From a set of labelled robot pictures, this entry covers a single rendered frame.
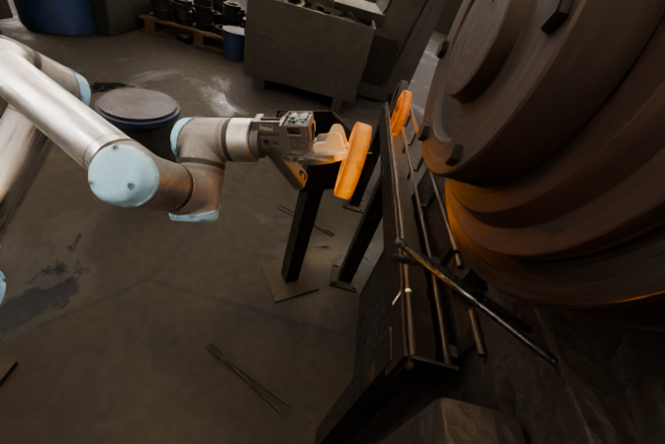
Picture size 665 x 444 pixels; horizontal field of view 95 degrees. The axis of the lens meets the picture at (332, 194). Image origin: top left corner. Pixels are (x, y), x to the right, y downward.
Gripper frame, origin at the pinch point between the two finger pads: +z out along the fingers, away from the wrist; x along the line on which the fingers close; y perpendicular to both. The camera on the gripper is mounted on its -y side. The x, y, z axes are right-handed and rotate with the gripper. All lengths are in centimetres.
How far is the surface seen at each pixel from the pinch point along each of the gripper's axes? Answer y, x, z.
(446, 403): -8.5, -40.0, 13.6
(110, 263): -60, 12, -97
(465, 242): 1.6, -25.0, 16.3
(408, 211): -25.3, 13.1, 14.1
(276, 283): -77, 22, -35
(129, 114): -15, 53, -97
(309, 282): -81, 27, -22
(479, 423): -9.3, -41.1, 16.9
